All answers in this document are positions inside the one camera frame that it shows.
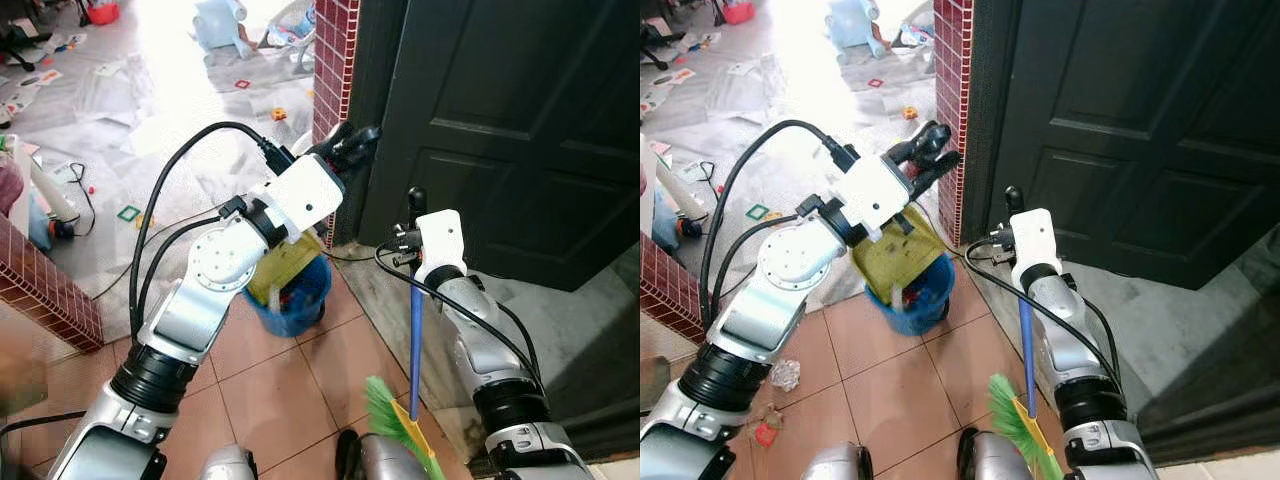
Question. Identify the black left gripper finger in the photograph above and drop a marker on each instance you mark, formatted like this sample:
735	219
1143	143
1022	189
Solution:
344	135
928	137
364	143
942	163

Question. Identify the blue broom with green bristles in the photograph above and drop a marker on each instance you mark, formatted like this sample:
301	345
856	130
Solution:
1025	350
415	340

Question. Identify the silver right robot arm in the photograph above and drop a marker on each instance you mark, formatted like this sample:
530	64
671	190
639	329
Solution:
1075	345
480	345

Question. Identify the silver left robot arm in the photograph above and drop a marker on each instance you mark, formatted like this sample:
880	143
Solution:
220	260
790	265

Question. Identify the blue plastic bucket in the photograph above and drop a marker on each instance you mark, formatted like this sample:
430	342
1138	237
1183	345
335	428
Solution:
925	300
300	305

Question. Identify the light blue plastic toy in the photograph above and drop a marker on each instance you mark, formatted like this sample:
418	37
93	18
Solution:
220	28
852	26

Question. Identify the dark panelled door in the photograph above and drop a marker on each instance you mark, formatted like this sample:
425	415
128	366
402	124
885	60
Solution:
1130	120
500	120

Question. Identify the mint green paper card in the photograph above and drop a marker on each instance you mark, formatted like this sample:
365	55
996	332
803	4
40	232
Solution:
690	170
65	173

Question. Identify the red plastic basin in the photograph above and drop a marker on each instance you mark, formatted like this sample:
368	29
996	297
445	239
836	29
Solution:
738	11
102	12

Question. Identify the white cylindrical appliance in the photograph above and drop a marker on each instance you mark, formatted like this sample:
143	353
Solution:
52	192
680	192

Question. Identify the crumpled clear plastic wad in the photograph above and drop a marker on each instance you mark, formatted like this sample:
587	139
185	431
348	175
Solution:
785	375

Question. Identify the silver left robot leg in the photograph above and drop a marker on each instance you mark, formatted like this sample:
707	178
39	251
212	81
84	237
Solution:
226	464
835	465

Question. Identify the red scrap of litter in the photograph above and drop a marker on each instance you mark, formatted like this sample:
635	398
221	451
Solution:
766	435

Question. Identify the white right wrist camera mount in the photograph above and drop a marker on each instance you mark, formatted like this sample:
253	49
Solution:
440	240
1035	240

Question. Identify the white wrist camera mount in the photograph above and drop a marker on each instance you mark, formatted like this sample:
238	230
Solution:
305	195
440	240
1035	240
875	195

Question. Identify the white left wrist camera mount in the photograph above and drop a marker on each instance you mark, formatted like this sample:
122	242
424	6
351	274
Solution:
875	195
305	195

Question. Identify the green square frame piece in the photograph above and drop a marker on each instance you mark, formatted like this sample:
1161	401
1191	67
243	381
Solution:
121	213
750	212

